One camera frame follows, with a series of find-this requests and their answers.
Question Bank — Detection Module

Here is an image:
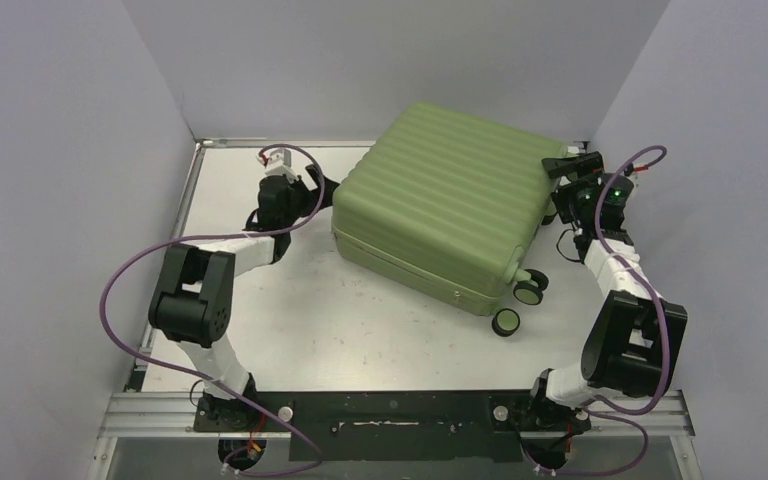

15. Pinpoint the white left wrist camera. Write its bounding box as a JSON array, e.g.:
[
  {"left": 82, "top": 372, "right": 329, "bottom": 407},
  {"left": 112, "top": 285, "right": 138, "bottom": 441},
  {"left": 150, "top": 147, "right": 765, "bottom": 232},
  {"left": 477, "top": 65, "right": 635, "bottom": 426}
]
[{"left": 260, "top": 148, "right": 297, "bottom": 183}]

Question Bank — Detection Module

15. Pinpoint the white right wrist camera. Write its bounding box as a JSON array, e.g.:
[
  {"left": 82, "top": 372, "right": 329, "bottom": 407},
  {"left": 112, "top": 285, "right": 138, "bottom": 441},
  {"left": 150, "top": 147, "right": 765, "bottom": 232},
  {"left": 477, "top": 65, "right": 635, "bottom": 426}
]
[{"left": 623, "top": 162, "right": 650, "bottom": 177}]

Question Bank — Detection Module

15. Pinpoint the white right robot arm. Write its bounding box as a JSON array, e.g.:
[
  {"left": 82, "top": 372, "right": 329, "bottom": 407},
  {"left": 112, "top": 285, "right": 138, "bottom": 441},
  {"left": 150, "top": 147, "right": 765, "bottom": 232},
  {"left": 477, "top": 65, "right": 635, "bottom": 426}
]
[{"left": 525, "top": 152, "right": 688, "bottom": 428}]

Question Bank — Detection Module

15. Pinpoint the front green suitcase wheel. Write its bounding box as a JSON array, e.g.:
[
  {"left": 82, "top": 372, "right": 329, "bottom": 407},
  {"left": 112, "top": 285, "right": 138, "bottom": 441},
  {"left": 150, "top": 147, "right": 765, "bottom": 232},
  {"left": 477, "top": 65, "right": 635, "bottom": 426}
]
[{"left": 491, "top": 308, "right": 521, "bottom": 338}]

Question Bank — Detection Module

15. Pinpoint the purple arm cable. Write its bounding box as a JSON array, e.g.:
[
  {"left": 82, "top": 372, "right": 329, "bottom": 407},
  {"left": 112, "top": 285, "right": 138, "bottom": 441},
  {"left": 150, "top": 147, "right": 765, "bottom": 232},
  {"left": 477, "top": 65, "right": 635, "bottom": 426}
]
[
  {"left": 523, "top": 145, "right": 673, "bottom": 477},
  {"left": 99, "top": 143, "right": 327, "bottom": 480}
]

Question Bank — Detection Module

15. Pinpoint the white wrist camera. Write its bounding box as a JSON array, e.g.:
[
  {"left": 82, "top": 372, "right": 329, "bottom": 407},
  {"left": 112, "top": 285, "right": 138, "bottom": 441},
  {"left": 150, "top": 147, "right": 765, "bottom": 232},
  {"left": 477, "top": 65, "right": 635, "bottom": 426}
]
[
  {"left": 623, "top": 162, "right": 650, "bottom": 177},
  {"left": 260, "top": 148, "right": 297, "bottom": 183}
]

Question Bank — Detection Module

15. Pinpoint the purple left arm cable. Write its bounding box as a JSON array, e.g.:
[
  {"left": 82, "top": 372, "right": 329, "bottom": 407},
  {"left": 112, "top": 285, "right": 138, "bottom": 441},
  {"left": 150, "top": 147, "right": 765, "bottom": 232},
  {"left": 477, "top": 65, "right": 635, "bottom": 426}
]
[{"left": 99, "top": 143, "right": 327, "bottom": 480}]

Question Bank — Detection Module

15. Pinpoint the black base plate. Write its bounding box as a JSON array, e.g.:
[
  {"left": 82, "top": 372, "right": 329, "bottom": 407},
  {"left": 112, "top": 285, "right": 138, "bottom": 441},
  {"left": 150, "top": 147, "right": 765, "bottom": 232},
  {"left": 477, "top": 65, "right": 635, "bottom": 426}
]
[{"left": 192, "top": 390, "right": 592, "bottom": 466}]

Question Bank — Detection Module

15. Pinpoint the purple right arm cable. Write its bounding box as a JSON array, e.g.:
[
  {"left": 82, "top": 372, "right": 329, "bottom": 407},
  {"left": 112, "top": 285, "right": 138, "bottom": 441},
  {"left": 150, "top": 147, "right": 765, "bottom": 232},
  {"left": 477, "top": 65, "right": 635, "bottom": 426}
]
[{"left": 523, "top": 145, "right": 673, "bottom": 477}]

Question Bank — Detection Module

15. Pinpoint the green suitcase with blue lining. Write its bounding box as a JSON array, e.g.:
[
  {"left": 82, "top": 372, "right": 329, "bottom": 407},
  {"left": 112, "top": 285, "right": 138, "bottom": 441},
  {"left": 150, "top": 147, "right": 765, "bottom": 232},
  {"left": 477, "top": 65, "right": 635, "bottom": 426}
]
[{"left": 331, "top": 103, "right": 568, "bottom": 316}]

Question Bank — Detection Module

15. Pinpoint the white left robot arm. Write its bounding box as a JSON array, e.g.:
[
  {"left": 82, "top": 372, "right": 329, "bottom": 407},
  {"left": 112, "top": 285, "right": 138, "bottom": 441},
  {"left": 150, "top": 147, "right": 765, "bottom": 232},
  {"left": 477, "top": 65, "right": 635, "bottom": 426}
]
[{"left": 148, "top": 165, "right": 340, "bottom": 430}]

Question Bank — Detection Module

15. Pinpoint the aluminium frame rail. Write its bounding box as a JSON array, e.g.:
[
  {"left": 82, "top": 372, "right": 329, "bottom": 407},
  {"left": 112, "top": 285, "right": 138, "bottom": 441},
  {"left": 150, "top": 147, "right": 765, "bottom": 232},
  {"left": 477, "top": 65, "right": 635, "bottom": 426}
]
[{"left": 98, "top": 391, "right": 696, "bottom": 439}]

